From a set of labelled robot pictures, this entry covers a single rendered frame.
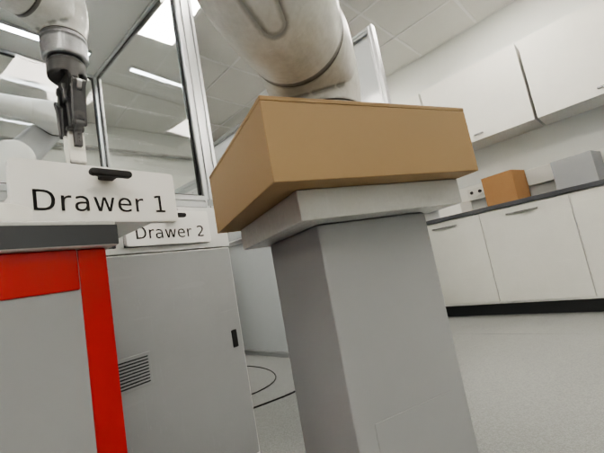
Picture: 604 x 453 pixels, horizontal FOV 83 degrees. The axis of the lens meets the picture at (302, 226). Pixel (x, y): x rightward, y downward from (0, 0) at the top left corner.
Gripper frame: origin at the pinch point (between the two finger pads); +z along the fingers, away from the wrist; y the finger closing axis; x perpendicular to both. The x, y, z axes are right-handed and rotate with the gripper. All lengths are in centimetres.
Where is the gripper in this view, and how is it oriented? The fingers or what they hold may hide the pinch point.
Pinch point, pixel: (75, 150)
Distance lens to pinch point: 89.9
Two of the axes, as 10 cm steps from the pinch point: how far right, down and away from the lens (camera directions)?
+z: 1.8, 9.8, -1.3
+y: -7.5, 2.2, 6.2
